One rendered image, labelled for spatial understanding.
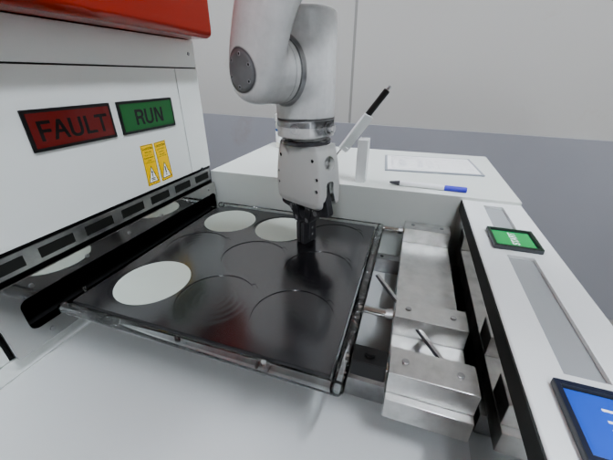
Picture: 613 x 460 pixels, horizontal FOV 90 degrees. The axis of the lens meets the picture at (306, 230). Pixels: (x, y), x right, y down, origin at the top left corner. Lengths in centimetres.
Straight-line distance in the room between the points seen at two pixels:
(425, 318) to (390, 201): 29
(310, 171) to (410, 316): 24
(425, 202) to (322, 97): 29
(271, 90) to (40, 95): 28
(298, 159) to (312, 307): 21
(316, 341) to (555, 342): 22
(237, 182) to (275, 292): 36
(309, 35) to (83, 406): 51
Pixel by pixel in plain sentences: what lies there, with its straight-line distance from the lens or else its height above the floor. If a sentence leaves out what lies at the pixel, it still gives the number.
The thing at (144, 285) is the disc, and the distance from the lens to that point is 48.
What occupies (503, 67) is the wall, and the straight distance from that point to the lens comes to 185.
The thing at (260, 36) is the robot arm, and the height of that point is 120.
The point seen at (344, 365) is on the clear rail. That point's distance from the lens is 33.
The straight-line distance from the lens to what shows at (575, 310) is 39.
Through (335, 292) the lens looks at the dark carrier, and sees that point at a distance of 42.
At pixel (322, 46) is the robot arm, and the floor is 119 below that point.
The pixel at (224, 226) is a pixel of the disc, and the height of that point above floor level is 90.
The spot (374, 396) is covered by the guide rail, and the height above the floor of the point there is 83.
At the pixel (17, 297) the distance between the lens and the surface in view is 51.
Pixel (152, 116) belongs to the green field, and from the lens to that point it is 61.
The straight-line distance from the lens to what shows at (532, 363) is 31.
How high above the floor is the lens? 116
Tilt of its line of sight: 27 degrees down
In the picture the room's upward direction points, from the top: straight up
